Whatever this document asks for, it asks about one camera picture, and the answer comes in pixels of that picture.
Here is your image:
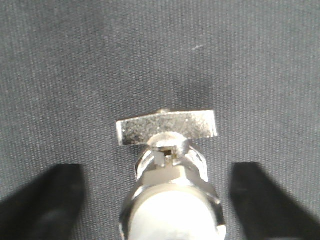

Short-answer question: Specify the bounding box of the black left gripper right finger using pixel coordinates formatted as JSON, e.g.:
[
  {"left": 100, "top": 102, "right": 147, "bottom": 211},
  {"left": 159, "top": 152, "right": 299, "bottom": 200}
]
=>
[{"left": 230, "top": 162, "right": 320, "bottom": 240}]

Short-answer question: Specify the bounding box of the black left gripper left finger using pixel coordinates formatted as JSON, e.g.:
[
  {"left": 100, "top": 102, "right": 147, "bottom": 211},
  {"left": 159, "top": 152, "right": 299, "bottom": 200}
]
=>
[{"left": 0, "top": 164, "right": 84, "bottom": 240}]

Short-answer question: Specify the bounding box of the silver metal valve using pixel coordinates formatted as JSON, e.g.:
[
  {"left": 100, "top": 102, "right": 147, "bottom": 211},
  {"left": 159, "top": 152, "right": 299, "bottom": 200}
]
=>
[{"left": 116, "top": 109, "right": 227, "bottom": 240}]

